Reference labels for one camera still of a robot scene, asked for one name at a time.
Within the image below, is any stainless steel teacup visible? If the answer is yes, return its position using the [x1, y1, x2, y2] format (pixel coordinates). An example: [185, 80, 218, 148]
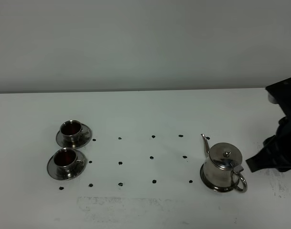
[52, 147, 85, 172]
[60, 120, 88, 142]

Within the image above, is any near stainless steel saucer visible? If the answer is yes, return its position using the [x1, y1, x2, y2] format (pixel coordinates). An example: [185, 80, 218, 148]
[47, 155, 87, 180]

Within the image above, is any far stainless steel teacup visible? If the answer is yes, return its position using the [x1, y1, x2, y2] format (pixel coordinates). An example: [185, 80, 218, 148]
[60, 120, 88, 142]

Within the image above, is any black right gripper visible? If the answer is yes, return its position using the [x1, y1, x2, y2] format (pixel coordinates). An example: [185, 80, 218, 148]
[246, 117, 291, 173]

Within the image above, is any near stainless steel teacup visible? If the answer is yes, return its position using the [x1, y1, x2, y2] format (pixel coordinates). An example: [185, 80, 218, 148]
[52, 147, 85, 172]

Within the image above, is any far stainless steel saucer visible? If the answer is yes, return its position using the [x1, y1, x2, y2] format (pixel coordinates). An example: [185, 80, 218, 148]
[55, 124, 92, 149]

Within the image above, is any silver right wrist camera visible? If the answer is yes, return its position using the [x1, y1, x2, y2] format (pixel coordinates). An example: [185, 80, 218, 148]
[265, 77, 291, 117]

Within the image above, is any stainless steel teapot saucer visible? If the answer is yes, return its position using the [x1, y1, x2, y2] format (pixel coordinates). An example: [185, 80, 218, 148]
[200, 165, 234, 193]

